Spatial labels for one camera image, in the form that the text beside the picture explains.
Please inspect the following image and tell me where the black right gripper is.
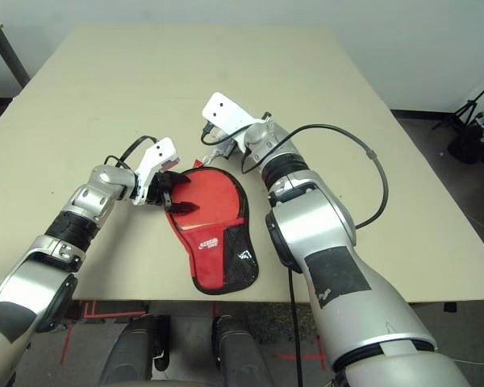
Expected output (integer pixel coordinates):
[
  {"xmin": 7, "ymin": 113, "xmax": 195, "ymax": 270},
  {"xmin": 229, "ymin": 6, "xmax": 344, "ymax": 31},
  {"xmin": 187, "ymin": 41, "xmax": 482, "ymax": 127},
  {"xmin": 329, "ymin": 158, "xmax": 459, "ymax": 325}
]
[{"xmin": 219, "ymin": 139, "xmax": 245, "ymax": 158}]

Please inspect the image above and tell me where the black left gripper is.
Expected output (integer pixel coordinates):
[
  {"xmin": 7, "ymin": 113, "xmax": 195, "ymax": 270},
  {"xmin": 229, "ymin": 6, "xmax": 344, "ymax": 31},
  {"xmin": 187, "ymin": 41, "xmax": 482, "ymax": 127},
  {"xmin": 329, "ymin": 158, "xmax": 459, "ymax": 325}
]
[{"xmin": 147, "ymin": 169, "xmax": 201, "ymax": 214}]

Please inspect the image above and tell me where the red black paddle case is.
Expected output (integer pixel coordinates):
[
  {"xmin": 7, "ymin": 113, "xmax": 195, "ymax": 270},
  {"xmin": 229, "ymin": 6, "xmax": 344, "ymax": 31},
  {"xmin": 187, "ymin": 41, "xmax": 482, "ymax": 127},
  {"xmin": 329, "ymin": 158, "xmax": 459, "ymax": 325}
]
[{"xmin": 164, "ymin": 158, "xmax": 261, "ymax": 297}]

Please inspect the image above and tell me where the grey robot left leg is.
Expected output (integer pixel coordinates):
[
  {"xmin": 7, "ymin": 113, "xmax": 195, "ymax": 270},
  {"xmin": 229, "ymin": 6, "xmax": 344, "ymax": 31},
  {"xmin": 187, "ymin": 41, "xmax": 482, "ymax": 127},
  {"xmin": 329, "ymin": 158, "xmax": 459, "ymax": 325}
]
[{"xmin": 99, "ymin": 315, "xmax": 173, "ymax": 387}]

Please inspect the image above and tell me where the grey robot leg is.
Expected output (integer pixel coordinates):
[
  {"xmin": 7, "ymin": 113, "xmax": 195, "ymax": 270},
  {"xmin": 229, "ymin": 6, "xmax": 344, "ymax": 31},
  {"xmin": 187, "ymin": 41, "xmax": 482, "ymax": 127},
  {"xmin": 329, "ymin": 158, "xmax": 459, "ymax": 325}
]
[
  {"xmin": 99, "ymin": 315, "xmax": 173, "ymax": 387},
  {"xmin": 211, "ymin": 314, "xmax": 273, "ymax": 387}
]

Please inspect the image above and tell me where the grey robot right leg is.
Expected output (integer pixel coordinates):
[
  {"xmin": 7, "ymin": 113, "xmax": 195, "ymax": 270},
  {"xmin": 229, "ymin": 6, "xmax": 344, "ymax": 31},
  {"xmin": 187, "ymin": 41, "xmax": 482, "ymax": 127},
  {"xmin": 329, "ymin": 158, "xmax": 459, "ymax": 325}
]
[{"xmin": 211, "ymin": 314, "xmax": 273, "ymax": 387}]

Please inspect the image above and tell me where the black-framed side table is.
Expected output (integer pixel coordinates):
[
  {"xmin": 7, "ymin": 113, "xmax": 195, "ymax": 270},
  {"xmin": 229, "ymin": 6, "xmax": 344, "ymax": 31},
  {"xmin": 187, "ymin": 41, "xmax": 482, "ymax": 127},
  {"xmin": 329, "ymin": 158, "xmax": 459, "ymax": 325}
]
[{"xmin": 0, "ymin": 23, "xmax": 29, "ymax": 89}]

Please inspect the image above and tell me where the black tripod stand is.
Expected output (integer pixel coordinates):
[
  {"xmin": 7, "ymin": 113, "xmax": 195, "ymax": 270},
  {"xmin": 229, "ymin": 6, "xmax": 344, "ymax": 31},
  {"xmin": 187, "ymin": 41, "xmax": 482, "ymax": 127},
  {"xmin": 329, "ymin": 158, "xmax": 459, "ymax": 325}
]
[{"xmin": 446, "ymin": 116, "xmax": 484, "ymax": 164}]

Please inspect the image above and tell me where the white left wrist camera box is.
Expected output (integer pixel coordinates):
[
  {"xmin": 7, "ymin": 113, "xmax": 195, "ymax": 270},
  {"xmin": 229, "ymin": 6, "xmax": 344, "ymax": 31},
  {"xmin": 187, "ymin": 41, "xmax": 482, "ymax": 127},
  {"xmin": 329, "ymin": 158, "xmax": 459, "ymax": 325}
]
[{"xmin": 129, "ymin": 136, "xmax": 181, "ymax": 206}]

